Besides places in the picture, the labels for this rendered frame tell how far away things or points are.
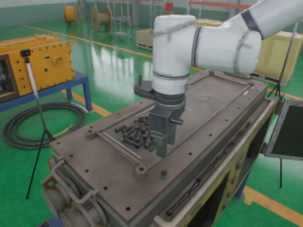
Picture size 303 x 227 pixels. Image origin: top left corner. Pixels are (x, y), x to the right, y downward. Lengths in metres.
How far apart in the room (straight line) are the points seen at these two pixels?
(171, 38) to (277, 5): 0.26
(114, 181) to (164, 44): 0.44
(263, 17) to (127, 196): 0.58
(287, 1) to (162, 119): 0.38
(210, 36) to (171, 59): 0.09
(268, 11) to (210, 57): 0.20
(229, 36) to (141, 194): 0.48
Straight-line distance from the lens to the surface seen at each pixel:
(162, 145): 0.56
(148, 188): 0.67
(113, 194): 0.66
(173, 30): 0.42
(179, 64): 0.44
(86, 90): 3.62
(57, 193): 0.83
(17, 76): 3.11
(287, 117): 1.86
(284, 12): 0.55
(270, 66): 5.77
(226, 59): 0.42
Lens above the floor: 1.88
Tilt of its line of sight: 29 degrees down
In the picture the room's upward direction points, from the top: 1 degrees clockwise
